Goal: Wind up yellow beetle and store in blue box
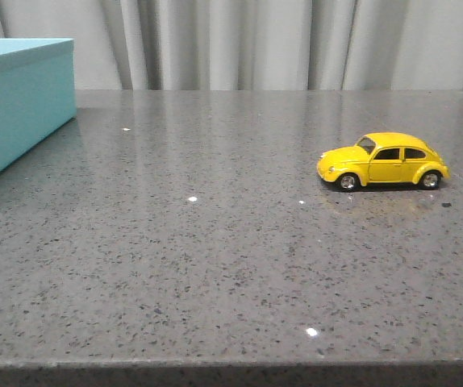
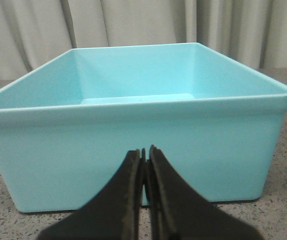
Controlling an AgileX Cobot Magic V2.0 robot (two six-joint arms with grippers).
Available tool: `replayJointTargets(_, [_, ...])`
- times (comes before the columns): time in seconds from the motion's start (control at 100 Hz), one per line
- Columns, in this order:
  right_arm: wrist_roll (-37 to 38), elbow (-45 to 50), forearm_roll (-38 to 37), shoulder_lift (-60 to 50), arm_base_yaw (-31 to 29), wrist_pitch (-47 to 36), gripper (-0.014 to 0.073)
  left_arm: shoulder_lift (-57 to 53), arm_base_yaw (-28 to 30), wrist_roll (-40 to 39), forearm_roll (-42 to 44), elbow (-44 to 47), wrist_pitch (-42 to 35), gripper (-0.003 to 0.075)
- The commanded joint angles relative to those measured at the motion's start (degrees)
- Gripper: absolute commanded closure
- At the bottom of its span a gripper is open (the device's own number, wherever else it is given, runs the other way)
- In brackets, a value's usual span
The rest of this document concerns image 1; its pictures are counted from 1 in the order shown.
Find yellow toy beetle car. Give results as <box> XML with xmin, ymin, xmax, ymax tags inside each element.
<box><xmin>316</xmin><ymin>132</ymin><xmax>450</xmax><ymax>192</ymax></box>

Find white pleated curtain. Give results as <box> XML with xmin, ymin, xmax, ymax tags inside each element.
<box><xmin>0</xmin><ymin>0</ymin><xmax>463</xmax><ymax>90</ymax></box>

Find light blue storage box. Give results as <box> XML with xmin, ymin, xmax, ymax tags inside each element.
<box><xmin>0</xmin><ymin>38</ymin><xmax>77</xmax><ymax>172</ymax></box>

